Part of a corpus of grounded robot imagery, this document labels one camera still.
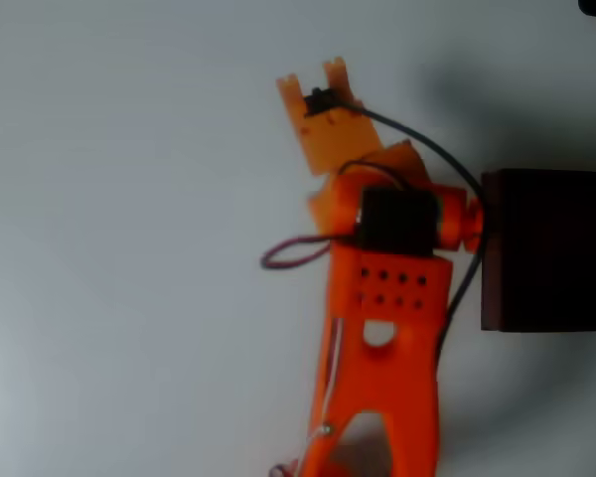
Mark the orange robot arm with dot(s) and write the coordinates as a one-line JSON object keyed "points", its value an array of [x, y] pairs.
{"points": [[392, 308]]}

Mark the dark red open box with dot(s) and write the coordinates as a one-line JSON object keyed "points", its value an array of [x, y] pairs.
{"points": [[551, 253]]}

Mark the small black camera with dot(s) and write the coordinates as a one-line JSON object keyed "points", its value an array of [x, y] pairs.
{"points": [[323, 102]]}

